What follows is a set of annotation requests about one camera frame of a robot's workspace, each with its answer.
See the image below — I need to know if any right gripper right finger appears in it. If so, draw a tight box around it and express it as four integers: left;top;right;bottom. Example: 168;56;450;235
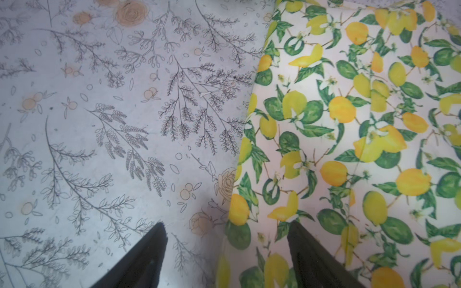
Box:
288;221;364;288

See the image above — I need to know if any lemon print skirt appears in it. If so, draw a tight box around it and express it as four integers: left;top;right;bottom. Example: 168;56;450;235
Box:
215;1;461;288

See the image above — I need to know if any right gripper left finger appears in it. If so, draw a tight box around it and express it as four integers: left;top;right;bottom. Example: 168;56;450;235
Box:
93;222;168;288

